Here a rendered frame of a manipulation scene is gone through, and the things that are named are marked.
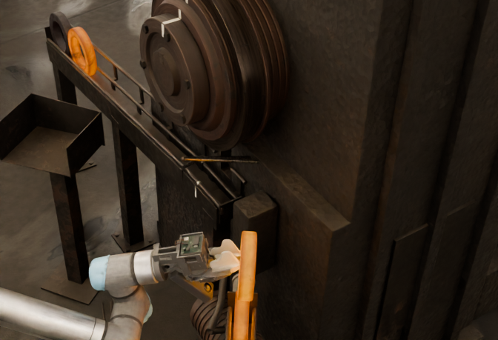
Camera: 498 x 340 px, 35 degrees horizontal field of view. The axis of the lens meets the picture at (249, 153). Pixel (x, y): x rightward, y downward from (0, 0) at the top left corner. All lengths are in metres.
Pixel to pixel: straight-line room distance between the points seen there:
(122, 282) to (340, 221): 0.54
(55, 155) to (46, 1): 2.28
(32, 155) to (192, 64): 0.90
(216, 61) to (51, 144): 0.94
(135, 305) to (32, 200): 1.58
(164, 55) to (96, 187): 1.49
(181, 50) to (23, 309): 0.68
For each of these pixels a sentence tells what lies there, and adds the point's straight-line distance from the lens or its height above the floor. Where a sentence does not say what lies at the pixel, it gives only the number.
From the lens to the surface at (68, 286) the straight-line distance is 2.97.
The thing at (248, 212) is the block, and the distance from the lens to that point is 2.04.
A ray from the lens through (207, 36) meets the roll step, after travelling 1.85.
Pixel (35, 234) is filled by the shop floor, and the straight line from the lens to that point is 3.19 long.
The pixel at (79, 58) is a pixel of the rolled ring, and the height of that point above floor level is 0.61.
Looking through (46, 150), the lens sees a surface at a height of 0.60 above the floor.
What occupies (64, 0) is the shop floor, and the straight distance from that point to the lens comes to 4.75.
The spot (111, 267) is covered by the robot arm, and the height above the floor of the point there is 0.90.
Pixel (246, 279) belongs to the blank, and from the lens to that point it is 1.69.
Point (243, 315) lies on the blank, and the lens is 1.84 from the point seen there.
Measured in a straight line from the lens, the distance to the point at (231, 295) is 1.96.
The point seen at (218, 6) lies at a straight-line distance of 1.83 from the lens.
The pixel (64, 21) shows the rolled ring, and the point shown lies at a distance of 3.05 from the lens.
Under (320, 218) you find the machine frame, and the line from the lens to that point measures 1.93.
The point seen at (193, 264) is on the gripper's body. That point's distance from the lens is 1.74.
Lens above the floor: 2.20
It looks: 39 degrees down
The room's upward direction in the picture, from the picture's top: 2 degrees clockwise
